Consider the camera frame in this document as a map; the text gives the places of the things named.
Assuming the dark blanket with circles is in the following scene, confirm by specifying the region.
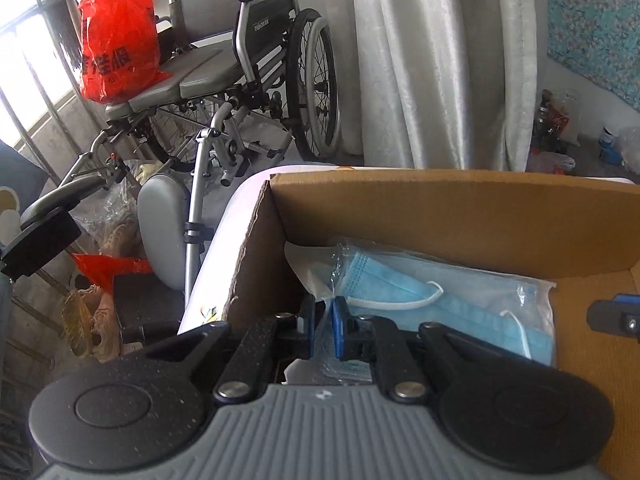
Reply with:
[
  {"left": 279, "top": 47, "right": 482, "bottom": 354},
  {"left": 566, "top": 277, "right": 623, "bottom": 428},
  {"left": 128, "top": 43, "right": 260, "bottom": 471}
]
[{"left": 0, "top": 142, "right": 46, "bottom": 246}]

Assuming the teal floral wall cloth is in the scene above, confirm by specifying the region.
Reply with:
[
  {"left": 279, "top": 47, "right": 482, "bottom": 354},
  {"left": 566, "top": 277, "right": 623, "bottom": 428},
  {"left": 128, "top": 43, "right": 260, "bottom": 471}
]
[{"left": 545, "top": 0, "right": 640, "bottom": 106}]

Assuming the metal railing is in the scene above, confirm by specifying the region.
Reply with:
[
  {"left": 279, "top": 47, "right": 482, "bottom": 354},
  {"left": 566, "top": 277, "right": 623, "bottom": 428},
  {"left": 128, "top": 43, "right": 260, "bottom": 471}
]
[{"left": 0, "top": 0, "right": 151, "bottom": 201}]

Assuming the red snack packet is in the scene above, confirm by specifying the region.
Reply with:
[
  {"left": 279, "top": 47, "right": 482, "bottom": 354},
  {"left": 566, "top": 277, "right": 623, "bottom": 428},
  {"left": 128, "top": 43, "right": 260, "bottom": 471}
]
[{"left": 547, "top": 107, "right": 571, "bottom": 133}]

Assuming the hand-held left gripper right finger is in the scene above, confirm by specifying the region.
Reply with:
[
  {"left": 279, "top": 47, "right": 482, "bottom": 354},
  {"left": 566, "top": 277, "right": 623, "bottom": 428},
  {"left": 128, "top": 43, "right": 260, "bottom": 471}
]
[{"left": 332, "top": 297, "right": 501, "bottom": 403}]

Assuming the small white plastic bag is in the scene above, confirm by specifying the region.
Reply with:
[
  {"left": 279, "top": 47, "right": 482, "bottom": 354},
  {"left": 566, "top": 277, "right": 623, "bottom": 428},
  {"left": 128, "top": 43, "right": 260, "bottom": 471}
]
[{"left": 527, "top": 150, "right": 576, "bottom": 173}]

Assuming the grey wheelchair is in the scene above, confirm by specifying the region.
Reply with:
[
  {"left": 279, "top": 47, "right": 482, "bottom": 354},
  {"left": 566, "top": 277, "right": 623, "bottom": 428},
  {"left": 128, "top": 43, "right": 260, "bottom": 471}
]
[{"left": 0, "top": 0, "right": 346, "bottom": 293}]

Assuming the pack of blue face masks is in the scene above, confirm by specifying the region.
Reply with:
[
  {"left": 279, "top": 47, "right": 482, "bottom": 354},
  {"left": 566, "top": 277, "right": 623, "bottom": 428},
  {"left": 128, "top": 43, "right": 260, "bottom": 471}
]
[{"left": 284, "top": 241, "right": 557, "bottom": 386}]

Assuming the beige sneaker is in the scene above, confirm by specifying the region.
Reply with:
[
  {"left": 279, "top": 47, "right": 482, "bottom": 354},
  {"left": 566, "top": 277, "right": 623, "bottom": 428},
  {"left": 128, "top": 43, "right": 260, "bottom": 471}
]
[
  {"left": 60, "top": 285, "right": 101, "bottom": 358},
  {"left": 92, "top": 290, "right": 123, "bottom": 361}
]

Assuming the clear plastic bag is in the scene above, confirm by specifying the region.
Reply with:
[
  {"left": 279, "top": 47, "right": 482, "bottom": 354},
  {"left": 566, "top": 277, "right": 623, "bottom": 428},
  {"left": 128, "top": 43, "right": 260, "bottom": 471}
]
[
  {"left": 70, "top": 160, "right": 146, "bottom": 261},
  {"left": 617, "top": 127, "right": 640, "bottom": 171}
]

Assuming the plain white plastic bag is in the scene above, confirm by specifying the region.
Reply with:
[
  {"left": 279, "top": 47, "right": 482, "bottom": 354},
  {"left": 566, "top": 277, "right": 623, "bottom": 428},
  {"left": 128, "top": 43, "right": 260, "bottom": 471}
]
[{"left": 550, "top": 90, "right": 583, "bottom": 148}]

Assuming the small blue capped bottle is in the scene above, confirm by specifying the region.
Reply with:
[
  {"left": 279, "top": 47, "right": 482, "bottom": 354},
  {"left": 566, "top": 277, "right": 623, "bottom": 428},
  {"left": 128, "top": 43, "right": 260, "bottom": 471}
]
[{"left": 600, "top": 127, "right": 623, "bottom": 166}]

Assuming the small red plastic bag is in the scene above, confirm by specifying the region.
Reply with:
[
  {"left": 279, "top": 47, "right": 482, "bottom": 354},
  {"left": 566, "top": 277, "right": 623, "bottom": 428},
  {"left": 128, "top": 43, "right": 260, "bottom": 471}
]
[{"left": 72, "top": 252, "right": 151, "bottom": 296}]

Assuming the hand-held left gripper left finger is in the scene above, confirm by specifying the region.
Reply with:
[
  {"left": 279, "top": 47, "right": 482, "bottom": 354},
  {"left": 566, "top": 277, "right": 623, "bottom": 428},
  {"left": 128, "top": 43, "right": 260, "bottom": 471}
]
[{"left": 145, "top": 296, "right": 317, "bottom": 406}]

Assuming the brown cardboard box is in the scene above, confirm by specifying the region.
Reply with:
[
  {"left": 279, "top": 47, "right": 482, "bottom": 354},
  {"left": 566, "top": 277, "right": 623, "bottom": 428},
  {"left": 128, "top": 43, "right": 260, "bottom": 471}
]
[{"left": 222, "top": 167, "right": 640, "bottom": 480}]

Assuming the grey curtain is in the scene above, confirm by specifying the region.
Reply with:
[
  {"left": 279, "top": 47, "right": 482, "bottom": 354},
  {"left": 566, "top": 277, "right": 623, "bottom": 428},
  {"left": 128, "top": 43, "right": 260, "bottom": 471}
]
[{"left": 320, "top": 0, "right": 551, "bottom": 173}]

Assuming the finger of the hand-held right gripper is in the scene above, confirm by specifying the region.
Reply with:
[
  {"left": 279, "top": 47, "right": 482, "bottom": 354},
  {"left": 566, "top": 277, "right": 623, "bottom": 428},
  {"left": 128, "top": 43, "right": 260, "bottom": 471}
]
[{"left": 587, "top": 294, "right": 640, "bottom": 337}]

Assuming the green glass bottle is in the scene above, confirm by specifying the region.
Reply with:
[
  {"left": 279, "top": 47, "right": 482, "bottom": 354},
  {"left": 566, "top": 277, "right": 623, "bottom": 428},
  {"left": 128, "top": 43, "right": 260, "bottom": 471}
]
[{"left": 535, "top": 90, "right": 553, "bottom": 141}]

